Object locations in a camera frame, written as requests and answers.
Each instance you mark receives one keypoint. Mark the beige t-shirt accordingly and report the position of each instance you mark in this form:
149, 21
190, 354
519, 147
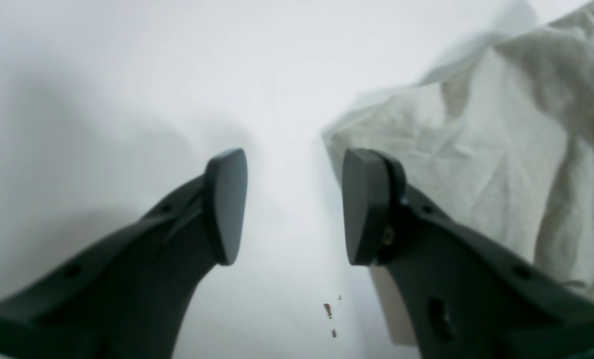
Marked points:
502, 141

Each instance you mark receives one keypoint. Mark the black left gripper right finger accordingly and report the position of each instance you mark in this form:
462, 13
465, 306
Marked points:
467, 297

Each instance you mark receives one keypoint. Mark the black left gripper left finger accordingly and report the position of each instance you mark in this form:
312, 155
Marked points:
126, 296

